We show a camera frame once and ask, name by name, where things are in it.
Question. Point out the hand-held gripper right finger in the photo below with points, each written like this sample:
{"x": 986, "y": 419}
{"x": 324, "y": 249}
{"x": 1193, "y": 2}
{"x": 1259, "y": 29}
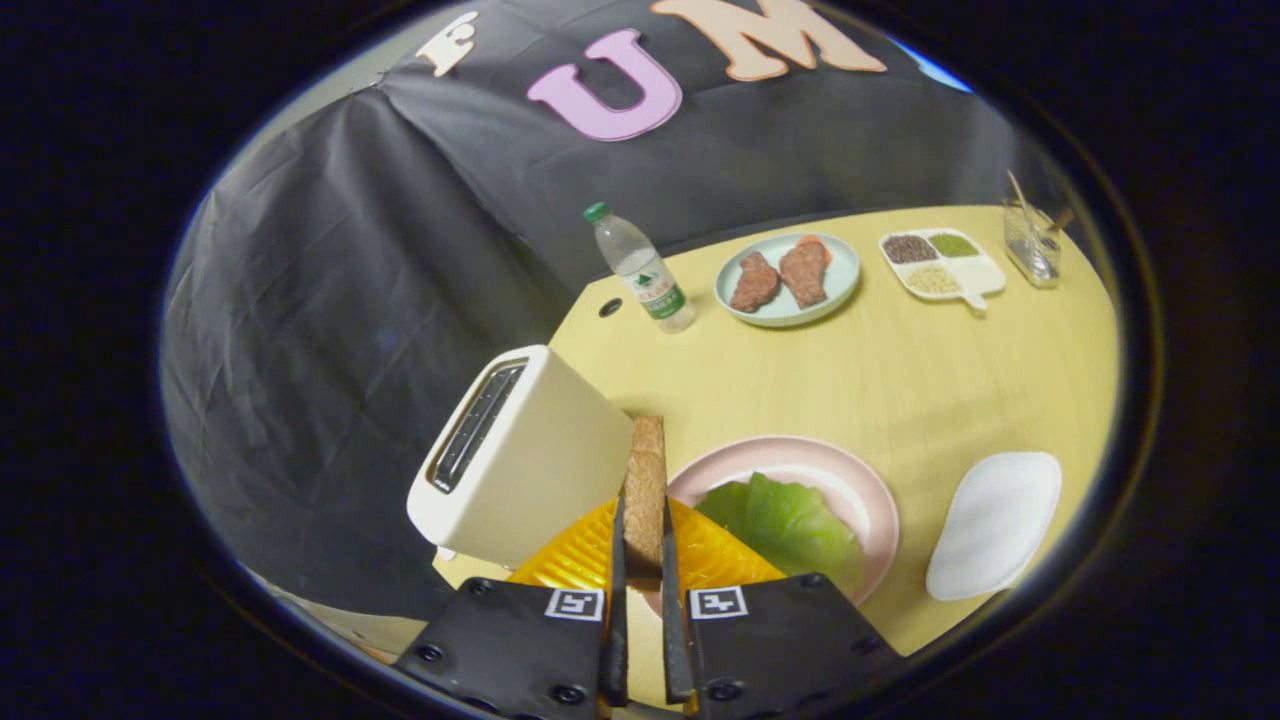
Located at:
{"x": 780, "y": 650}

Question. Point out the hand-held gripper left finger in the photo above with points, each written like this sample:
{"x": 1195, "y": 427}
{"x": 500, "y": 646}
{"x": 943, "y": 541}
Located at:
{"x": 510, "y": 650}

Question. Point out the green lettuce leaf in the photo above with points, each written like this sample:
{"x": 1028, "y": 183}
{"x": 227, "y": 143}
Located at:
{"x": 790, "y": 525}

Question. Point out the plain bread slice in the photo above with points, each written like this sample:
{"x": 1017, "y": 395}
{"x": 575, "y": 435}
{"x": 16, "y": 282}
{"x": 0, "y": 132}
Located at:
{"x": 645, "y": 490}

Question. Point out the white toaster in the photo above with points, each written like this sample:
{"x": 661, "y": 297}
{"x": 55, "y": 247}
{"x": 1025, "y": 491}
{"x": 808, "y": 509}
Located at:
{"x": 540, "y": 470}

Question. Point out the pink plate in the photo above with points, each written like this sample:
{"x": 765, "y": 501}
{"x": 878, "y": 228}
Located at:
{"x": 800, "y": 455}

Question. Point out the white plate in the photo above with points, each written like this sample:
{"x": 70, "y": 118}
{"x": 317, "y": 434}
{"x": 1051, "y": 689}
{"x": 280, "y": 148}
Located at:
{"x": 995, "y": 525}

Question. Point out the brown meat patty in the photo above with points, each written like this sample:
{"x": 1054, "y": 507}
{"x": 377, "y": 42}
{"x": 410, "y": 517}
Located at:
{"x": 803, "y": 275}
{"x": 755, "y": 283}

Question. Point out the pale blue plate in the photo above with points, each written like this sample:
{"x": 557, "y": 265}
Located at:
{"x": 840, "y": 280}

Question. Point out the clear water bottle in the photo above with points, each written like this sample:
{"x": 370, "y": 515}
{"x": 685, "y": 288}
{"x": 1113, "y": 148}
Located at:
{"x": 645, "y": 275}

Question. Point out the orange carrot slice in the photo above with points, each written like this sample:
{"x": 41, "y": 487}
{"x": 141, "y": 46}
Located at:
{"x": 822, "y": 243}

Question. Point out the white divided bean dish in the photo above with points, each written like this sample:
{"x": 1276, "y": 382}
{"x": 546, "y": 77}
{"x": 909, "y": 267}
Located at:
{"x": 985, "y": 272}

